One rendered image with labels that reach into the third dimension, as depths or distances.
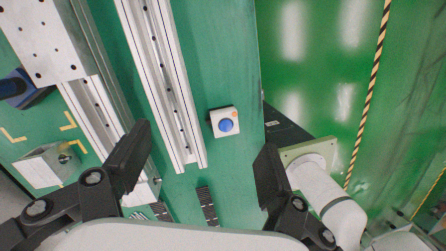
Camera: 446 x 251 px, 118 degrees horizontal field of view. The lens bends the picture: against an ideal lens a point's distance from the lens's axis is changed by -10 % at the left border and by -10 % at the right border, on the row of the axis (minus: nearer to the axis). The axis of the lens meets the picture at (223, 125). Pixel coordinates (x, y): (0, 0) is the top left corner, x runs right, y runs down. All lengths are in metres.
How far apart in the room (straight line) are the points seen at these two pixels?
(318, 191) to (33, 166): 0.85
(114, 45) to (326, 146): 0.78
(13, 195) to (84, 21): 1.86
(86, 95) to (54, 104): 0.14
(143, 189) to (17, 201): 1.73
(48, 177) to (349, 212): 0.86
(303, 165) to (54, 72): 0.77
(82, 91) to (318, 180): 0.76
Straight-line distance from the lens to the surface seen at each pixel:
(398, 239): 0.56
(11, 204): 2.28
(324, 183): 0.64
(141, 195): 0.59
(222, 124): 0.44
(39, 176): 0.67
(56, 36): 0.43
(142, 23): 0.44
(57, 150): 0.65
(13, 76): 0.59
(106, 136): 0.54
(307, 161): 0.70
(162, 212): 0.75
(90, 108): 0.52
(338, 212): 0.59
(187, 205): 0.77
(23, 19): 0.46
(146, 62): 0.40
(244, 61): 0.49
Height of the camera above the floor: 1.25
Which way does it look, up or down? 64 degrees down
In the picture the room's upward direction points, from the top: 161 degrees clockwise
